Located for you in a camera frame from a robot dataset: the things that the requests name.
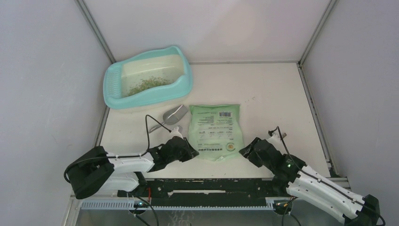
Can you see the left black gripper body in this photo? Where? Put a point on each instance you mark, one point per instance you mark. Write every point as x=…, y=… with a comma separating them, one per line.
x=181, y=156

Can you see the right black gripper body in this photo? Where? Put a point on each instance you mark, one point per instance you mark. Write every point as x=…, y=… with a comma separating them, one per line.
x=254, y=158

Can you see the green cat litter bag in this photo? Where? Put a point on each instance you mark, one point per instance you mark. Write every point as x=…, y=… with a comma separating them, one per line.
x=215, y=132

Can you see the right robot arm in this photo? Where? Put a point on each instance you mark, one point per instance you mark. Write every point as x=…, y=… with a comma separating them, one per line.
x=294, y=177

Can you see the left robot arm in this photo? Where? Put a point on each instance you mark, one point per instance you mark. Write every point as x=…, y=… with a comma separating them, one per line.
x=98, y=170

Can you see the green litter pellets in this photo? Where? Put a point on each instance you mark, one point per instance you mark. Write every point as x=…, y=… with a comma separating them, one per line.
x=148, y=83

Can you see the teal plastic litter box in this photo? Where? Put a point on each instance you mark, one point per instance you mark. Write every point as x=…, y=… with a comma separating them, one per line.
x=169, y=63

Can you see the black mounting base bar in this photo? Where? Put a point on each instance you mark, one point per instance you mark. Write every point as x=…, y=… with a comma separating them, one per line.
x=212, y=192

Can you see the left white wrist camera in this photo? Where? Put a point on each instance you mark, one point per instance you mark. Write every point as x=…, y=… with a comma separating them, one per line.
x=176, y=132

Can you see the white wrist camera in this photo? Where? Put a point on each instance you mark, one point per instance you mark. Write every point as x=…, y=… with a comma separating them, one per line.
x=274, y=138
x=176, y=132

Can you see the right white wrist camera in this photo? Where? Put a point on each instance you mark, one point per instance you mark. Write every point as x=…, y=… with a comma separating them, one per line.
x=274, y=138

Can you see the white slotted cable duct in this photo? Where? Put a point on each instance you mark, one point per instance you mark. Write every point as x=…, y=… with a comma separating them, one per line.
x=140, y=205

